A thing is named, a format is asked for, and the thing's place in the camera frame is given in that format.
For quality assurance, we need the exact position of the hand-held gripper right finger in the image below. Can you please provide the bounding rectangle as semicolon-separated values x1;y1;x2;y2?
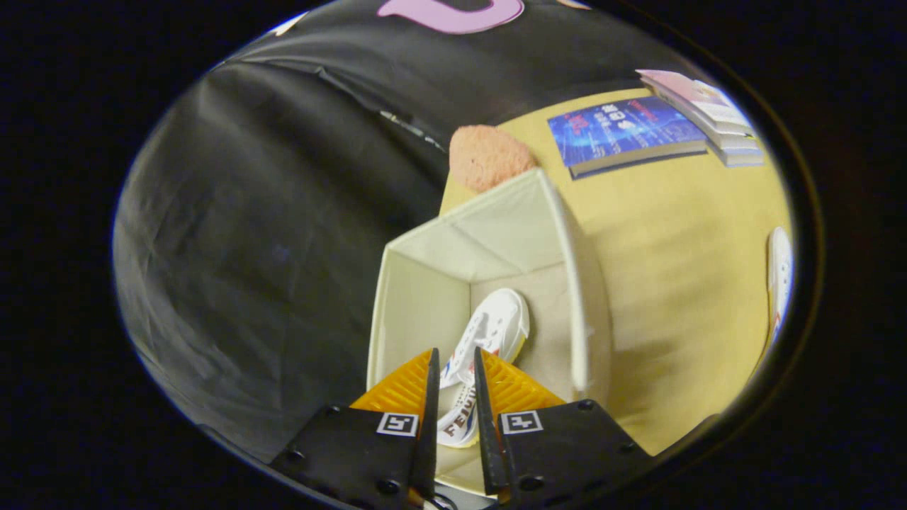
473;347;654;510

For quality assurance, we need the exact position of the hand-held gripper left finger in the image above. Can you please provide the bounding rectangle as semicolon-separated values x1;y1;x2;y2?
268;347;440;510

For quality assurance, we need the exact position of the white canvas shoe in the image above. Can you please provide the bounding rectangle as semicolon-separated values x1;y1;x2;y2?
765;227;794;348
436;287;531;448

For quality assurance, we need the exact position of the beige fabric storage box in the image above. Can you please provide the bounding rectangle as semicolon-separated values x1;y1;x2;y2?
366;168;614;497

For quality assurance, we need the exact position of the black backdrop cloth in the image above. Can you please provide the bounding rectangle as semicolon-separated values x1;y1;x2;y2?
113;0;709;461

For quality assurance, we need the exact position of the pink rough sponge ball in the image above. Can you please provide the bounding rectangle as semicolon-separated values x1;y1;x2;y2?
449;125;539;193

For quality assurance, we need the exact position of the blue cover book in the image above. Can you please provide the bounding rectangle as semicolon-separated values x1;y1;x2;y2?
547;96;708;179

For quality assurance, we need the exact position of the silver strip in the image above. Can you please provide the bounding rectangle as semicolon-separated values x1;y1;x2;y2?
379;108;447;154

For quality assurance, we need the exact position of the pale blue book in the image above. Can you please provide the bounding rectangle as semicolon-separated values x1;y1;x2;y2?
721;147;767;168

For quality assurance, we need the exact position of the white thin book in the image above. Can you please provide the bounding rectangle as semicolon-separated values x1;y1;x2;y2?
707;130;763;153

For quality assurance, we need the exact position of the pink cover book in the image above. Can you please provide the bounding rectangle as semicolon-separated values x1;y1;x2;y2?
636;69;753;134

